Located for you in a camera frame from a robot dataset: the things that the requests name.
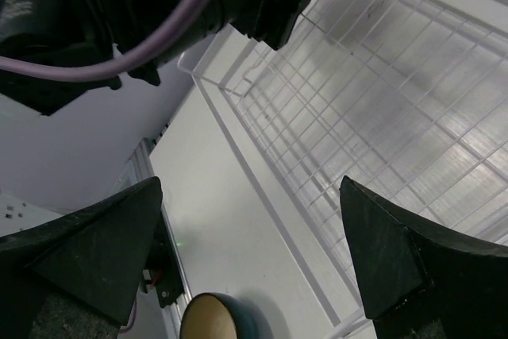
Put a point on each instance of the white wire dish rack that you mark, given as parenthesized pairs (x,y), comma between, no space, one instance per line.
(407,97)

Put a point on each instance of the tan bowl dark rim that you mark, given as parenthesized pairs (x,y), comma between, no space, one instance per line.
(218,315)

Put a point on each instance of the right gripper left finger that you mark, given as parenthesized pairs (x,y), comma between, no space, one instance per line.
(77,276)

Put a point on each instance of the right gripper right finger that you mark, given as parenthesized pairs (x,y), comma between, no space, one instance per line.
(419,279)

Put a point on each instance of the aluminium rail frame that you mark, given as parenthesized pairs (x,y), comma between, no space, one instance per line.
(147,319)

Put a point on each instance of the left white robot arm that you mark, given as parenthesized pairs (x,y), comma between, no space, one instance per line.
(76,33)

